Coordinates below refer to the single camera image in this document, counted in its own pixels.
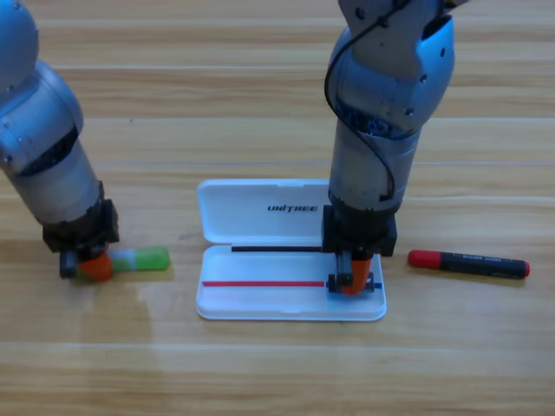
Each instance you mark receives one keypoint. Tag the green white highlighter pen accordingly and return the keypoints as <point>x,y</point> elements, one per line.
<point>147,258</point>

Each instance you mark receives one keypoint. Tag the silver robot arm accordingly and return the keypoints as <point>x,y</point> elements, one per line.
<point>43,151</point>
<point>381,108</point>

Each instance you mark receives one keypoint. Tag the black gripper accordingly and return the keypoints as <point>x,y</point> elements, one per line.
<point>82,236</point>
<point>360,234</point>

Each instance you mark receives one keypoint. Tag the white Unitree pencil case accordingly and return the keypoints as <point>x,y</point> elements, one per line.
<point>260,299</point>

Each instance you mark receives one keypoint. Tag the red black marker pen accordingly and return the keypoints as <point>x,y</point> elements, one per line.
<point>468,263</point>

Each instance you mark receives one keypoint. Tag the dark blue eraser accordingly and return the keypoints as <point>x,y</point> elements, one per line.
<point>334,282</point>

